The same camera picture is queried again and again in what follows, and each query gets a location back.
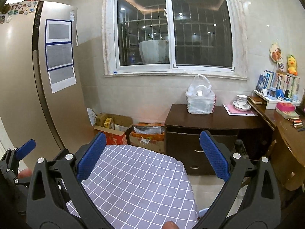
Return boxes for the papers on refrigerator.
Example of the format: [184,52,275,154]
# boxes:
[45,19,76,93]

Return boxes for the white plastic bag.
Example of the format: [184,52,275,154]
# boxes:
[186,74,216,115]

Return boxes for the wooden chair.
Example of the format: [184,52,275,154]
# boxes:
[266,127,304,191]

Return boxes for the yellow duck plush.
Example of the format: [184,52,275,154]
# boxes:
[287,54,298,76]

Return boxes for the white desk shelf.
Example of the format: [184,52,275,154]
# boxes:
[252,90,301,110]

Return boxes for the person's right hand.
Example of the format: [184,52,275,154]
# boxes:
[162,221,179,229]

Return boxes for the purple checked tablecloth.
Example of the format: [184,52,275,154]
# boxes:
[65,144,200,229]

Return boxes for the orange cardboard box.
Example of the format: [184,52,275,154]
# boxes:
[129,123,166,154]

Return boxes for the pink box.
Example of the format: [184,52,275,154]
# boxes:
[276,102,296,112]

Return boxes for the pink paper sheet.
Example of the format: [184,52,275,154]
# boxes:
[223,104,257,116]

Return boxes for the row of books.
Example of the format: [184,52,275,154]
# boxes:
[255,70,300,101]

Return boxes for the gold refrigerator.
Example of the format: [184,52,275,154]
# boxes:
[1,1,94,169]

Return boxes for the wall sticker decoration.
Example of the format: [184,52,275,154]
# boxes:
[269,43,283,64]

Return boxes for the stacked white bowls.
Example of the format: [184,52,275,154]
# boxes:
[232,95,251,112]

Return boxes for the dark wood drawer cabinet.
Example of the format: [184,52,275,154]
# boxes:
[165,104,273,176]

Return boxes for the open cardboard box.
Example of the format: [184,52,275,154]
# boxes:
[94,113,133,145]

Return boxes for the window with white frame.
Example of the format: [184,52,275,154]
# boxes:
[101,0,248,81]

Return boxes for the wooden desk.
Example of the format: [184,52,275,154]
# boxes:
[246,96,305,170]

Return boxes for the person's left hand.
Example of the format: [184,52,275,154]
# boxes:
[18,169,33,179]

